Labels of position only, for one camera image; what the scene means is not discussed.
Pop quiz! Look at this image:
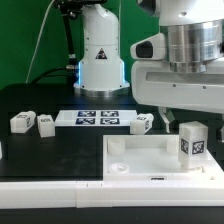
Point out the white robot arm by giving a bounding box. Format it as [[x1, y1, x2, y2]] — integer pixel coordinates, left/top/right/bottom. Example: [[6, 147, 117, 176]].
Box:
[[74, 0, 224, 115]]

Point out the white part at left edge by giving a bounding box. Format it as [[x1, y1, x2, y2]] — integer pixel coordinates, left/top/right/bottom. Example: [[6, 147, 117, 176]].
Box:
[[0, 141, 3, 160]]

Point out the white cable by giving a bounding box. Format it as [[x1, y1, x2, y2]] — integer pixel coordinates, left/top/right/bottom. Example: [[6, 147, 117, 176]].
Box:
[[25, 0, 56, 84]]

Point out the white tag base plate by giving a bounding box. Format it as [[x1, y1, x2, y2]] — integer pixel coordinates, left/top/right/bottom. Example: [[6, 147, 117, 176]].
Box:
[[55, 110, 137, 127]]

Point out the black cable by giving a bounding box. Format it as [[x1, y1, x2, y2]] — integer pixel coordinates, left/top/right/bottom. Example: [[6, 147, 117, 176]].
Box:
[[29, 67, 78, 84]]

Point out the white L-shaped obstacle fence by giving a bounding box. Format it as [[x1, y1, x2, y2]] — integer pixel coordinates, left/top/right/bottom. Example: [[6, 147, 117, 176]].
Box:
[[0, 181, 224, 209]]

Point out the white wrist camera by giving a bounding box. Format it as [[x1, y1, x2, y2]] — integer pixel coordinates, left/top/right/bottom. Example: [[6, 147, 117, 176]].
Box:
[[130, 33, 166, 61]]

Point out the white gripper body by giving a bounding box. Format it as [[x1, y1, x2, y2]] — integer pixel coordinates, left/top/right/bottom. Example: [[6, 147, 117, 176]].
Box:
[[131, 59, 224, 114]]

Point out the white square tabletop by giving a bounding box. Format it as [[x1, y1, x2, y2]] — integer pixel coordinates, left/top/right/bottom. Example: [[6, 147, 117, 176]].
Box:
[[103, 135, 224, 181]]

